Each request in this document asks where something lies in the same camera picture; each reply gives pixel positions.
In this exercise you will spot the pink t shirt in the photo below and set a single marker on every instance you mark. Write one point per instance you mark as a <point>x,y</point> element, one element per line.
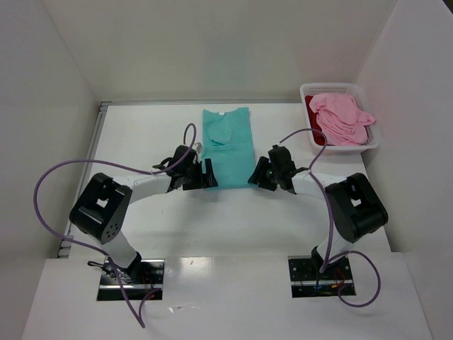
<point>342,122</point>

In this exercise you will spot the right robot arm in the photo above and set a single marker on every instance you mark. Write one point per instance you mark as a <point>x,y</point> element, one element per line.
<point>354,208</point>

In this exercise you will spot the white plastic basket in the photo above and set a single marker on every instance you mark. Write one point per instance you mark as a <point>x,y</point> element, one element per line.
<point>373,133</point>

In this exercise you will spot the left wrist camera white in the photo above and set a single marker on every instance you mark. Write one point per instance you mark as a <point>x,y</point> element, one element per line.
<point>197,147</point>

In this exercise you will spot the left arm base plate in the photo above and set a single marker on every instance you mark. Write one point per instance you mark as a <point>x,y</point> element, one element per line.
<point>148,283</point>

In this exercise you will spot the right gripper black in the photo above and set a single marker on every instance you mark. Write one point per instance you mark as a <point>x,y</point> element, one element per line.
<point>264,173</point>

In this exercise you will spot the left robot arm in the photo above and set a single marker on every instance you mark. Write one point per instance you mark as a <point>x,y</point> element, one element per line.
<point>101,208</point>

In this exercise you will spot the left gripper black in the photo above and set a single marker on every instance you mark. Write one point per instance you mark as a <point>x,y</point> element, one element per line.
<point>197,178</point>

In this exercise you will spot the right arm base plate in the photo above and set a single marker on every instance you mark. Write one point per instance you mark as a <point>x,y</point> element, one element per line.
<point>307,282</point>

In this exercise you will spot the red t shirt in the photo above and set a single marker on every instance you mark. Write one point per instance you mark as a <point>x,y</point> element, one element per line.
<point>318,138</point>

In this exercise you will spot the teal t shirt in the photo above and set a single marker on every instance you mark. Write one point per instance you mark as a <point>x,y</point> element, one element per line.
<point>228,142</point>

